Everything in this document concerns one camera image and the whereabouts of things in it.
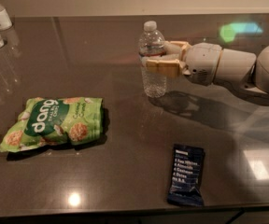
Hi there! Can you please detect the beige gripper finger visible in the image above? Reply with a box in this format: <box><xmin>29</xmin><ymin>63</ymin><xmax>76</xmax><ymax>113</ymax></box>
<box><xmin>141</xmin><ymin>55</ymin><xmax>185</xmax><ymax>78</ymax></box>
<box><xmin>163</xmin><ymin>41</ymin><xmax>191</xmax><ymax>60</ymax></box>

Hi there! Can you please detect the clear plastic water bottle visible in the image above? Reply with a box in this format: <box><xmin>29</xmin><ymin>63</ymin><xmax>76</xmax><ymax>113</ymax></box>
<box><xmin>138</xmin><ymin>21</ymin><xmax>166</xmax><ymax>98</ymax></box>

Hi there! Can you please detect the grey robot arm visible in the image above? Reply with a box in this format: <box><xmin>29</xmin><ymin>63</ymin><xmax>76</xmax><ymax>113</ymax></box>
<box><xmin>142</xmin><ymin>41</ymin><xmax>269</xmax><ymax>105</ymax></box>

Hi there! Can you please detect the dark blue protein bar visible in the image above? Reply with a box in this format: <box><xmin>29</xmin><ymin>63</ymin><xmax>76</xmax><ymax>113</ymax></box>
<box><xmin>167</xmin><ymin>144</ymin><xmax>205</xmax><ymax>206</ymax></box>

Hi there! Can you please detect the green Dang chips bag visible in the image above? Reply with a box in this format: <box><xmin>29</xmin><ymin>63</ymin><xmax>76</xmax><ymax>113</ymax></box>
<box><xmin>0</xmin><ymin>97</ymin><xmax>103</xmax><ymax>153</ymax></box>

